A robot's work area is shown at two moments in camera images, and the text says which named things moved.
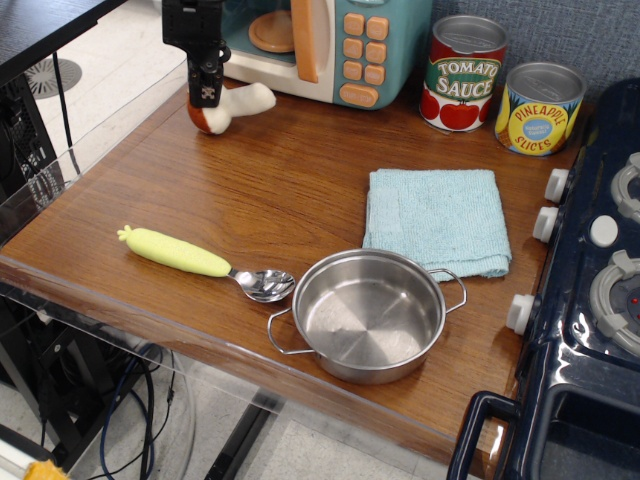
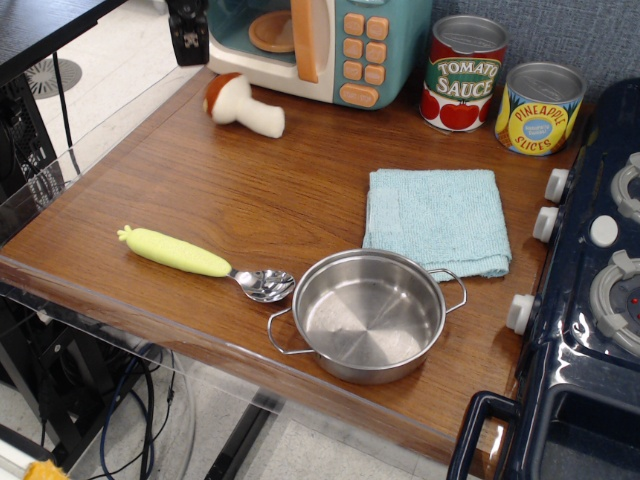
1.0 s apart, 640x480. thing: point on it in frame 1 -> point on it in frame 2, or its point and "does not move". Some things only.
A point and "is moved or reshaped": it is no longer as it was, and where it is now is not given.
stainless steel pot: [368, 316] does not move
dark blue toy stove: [575, 414] does not move
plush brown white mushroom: [233, 102] is moved or reshaped
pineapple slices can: [539, 108] does not move
